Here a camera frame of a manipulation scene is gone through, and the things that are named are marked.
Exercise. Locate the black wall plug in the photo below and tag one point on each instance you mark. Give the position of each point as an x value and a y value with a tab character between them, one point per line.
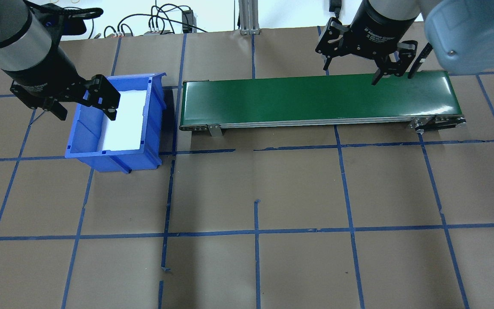
335	5

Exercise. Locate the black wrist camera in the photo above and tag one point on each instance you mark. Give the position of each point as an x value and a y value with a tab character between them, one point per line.
69	23

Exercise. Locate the green conveyor belt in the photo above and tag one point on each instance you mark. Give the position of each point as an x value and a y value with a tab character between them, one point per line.
294	101

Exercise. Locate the aluminium profile post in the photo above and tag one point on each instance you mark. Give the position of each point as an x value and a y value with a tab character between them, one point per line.
249	17

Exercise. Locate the thin black stick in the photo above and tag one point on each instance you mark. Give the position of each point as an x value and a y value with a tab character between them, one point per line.
36	119

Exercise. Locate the grey terminal block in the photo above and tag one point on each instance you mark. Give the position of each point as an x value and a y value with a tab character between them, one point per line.
159	31

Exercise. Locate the white foam pad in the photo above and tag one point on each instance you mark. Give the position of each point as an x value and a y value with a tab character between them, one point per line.
129	128

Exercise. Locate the blue plastic storage bin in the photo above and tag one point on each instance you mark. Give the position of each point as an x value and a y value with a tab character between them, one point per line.
114	161

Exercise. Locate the black power adapter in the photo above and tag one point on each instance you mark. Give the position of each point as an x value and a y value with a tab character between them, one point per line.
187	20

